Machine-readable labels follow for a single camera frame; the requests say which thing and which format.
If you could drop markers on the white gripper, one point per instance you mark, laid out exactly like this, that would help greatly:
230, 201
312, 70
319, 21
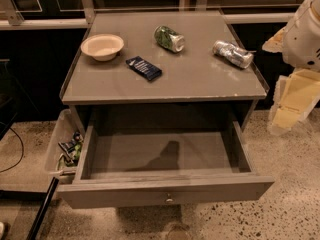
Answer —
302, 41

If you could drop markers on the grey top drawer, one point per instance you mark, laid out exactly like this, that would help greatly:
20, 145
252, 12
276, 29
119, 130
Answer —
146, 168

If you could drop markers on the grey drawer cabinet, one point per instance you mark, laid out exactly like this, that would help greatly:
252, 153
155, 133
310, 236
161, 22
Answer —
196, 90

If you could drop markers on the crushed silver can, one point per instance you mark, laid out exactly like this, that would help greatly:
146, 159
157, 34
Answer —
233, 53

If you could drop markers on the green soda can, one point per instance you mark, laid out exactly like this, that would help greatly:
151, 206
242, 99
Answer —
169, 39

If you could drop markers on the dark blue snack packet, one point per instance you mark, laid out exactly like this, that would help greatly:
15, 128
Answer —
144, 68

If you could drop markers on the white paper bowl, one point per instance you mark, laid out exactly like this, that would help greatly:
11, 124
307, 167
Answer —
102, 47

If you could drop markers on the snack packets in bin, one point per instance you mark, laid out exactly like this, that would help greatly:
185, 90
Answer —
71, 151

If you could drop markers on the black pole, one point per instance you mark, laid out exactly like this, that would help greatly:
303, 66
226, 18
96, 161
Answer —
43, 209

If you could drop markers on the metal railing frame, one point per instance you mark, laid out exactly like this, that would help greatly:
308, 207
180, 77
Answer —
49, 14

